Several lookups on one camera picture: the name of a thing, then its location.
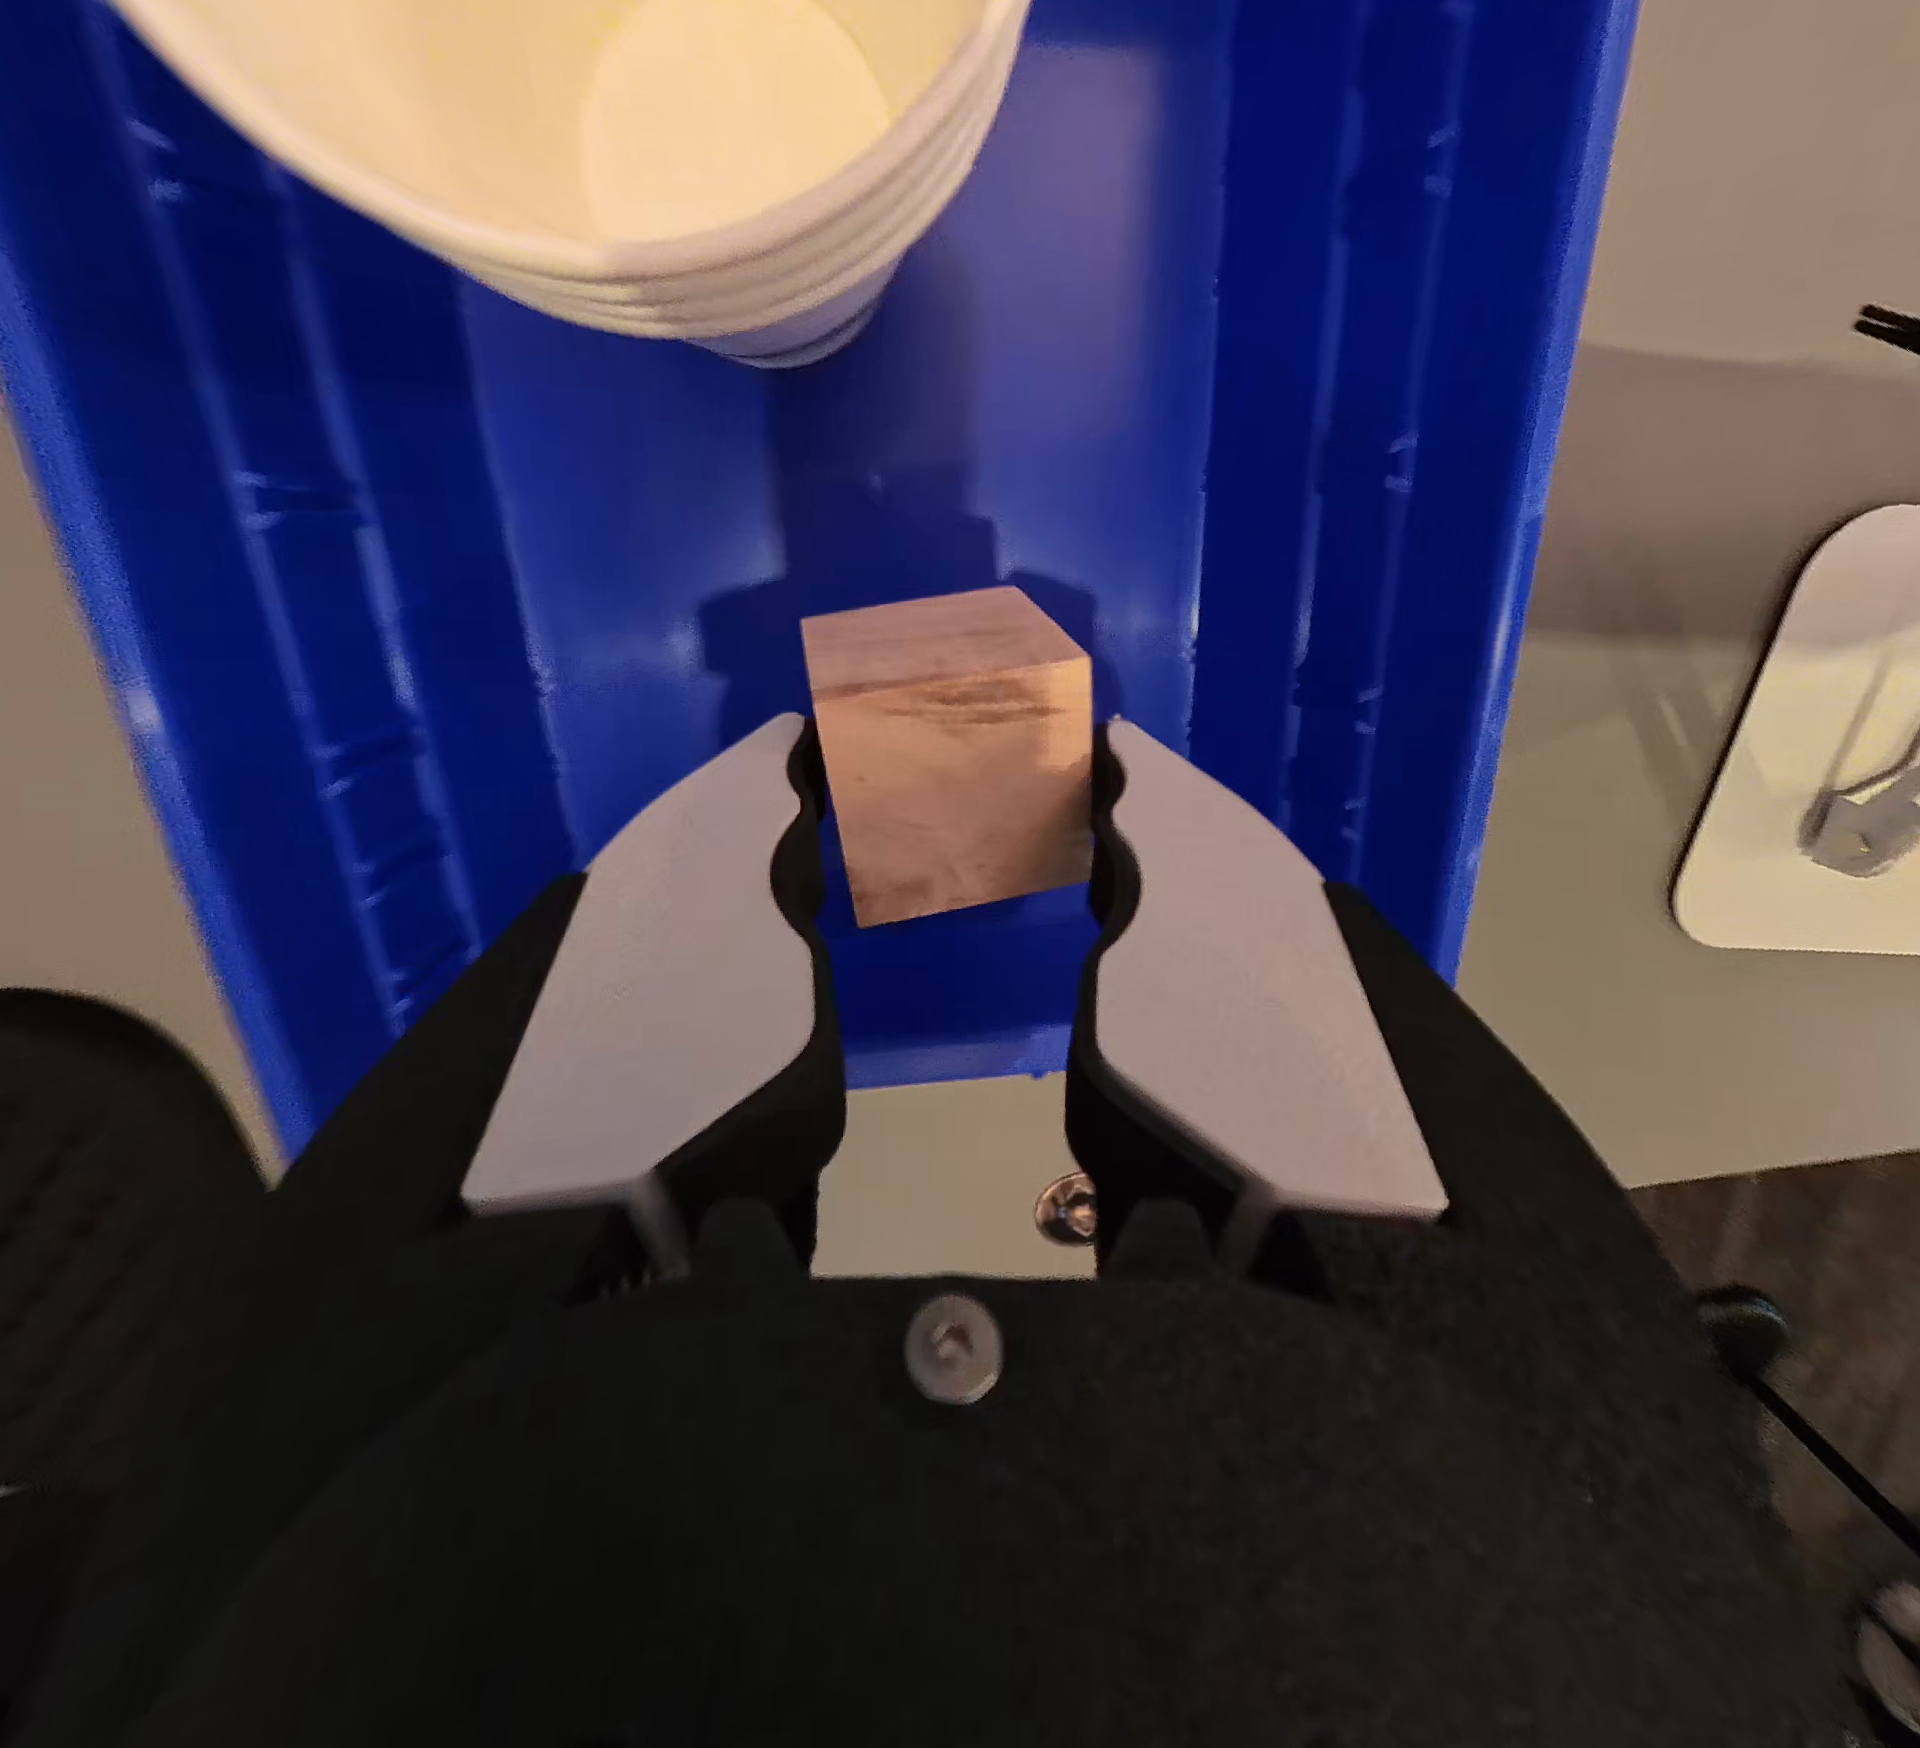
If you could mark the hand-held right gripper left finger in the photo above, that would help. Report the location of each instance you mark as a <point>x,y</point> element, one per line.
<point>660,998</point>

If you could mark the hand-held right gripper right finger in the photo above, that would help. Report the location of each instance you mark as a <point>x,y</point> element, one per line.
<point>1230,1014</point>

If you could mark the wooden cube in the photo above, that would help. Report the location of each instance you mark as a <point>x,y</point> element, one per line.
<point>946,757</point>

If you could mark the blue plastic bin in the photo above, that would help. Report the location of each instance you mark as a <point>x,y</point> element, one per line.
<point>1351,427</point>

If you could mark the white board stand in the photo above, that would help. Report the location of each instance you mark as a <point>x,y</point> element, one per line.
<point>1756,849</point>

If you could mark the black wrist rest pad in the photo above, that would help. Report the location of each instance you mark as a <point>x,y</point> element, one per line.
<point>105,1149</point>

